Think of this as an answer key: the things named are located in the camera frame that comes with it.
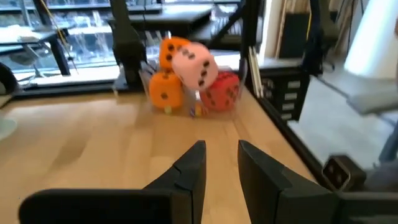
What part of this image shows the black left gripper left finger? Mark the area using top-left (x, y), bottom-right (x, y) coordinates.
top-left (18, 139), bottom-right (207, 224)

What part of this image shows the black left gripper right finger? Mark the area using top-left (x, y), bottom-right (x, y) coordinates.
top-left (237, 139), bottom-right (398, 224)

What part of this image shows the large red foam die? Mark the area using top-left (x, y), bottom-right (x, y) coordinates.
top-left (199, 71), bottom-right (241, 112)

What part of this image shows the large orange foam die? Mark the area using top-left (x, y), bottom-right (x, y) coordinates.
top-left (148, 71), bottom-right (185, 110)
top-left (159, 36), bottom-right (191, 72)

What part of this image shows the large pink foam die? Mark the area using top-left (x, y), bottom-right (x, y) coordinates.
top-left (171, 42), bottom-right (220, 91)

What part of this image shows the black drawer cabinet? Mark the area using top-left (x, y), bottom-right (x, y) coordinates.
top-left (259, 66), bottom-right (311, 121)

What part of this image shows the blue chair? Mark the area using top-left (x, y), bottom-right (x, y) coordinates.
top-left (317, 73), bottom-right (398, 116)

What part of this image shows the silver aluminium profile bar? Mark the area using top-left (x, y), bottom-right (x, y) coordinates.
top-left (248, 45), bottom-right (264, 99)

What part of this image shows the clear plastic tray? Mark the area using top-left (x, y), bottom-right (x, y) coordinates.
top-left (138, 57), bottom-right (249, 119)

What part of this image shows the grey office chair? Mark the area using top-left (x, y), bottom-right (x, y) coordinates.
top-left (7, 46), bottom-right (46, 78)

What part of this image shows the white pillar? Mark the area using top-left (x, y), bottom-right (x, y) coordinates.
top-left (343, 0), bottom-right (398, 81)

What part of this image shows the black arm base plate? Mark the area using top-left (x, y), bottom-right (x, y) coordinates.
top-left (111, 74), bottom-right (149, 94)

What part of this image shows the white round camera device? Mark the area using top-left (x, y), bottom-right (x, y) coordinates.
top-left (0, 118), bottom-right (18, 141)

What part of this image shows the yellow hanging cable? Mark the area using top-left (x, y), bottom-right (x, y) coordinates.
top-left (39, 0), bottom-right (79, 75)

